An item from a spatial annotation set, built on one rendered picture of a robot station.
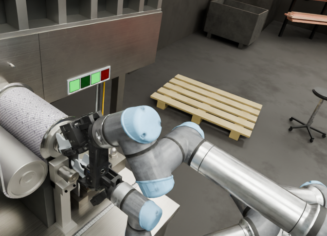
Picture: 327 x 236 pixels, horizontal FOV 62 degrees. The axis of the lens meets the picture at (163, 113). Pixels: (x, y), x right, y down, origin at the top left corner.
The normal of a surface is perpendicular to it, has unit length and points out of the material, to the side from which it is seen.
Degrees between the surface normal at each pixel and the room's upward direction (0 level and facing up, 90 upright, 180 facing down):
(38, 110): 14
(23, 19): 90
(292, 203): 18
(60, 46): 90
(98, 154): 82
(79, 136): 51
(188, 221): 0
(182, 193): 0
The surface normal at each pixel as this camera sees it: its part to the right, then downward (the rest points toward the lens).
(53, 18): -0.58, 0.37
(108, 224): 0.16, -0.82
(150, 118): 0.73, -0.18
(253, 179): -0.05, -0.57
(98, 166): 0.81, 0.32
